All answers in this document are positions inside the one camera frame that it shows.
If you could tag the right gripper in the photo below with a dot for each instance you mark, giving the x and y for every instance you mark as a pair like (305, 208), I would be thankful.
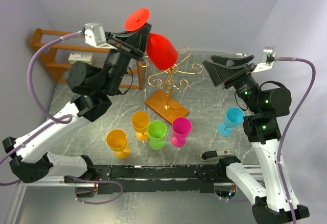
(228, 75)

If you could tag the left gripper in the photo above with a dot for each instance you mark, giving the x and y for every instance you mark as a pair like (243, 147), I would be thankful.
(132, 42)

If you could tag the red wine glass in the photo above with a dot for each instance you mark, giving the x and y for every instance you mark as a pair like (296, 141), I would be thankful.
(160, 50)

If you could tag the orange wine glass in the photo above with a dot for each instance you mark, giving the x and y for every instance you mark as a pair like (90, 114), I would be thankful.
(117, 141)
(140, 121)

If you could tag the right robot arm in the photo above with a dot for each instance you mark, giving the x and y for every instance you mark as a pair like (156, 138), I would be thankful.
(274, 201)

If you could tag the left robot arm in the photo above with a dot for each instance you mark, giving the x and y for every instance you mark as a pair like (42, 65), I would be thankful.
(29, 155)

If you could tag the blue wine glass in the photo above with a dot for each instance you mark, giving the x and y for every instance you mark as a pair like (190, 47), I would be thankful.
(234, 116)

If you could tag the pink wine glass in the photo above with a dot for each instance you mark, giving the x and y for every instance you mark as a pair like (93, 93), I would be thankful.
(181, 128)

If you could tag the green wine glass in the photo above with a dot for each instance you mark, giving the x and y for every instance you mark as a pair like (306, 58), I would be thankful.
(157, 131)

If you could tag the wooden shelf rack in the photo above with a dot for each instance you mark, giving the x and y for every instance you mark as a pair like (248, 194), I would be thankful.
(55, 58)

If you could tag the white box on shelf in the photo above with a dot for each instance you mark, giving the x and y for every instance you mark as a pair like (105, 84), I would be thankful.
(83, 57)

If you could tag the black white stapler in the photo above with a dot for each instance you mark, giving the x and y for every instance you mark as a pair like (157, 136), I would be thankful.
(215, 155)

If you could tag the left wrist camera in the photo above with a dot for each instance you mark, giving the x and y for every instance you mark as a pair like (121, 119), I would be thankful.
(94, 34)

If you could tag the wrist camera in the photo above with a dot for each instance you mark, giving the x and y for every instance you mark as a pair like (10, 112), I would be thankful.
(267, 60)
(94, 34)

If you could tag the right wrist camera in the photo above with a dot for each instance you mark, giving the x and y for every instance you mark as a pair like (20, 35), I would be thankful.
(267, 60)

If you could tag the gold wire glass rack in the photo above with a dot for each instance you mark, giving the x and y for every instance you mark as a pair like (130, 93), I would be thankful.
(161, 102)

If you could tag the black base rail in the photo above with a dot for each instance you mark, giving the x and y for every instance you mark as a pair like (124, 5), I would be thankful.
(204, 178)

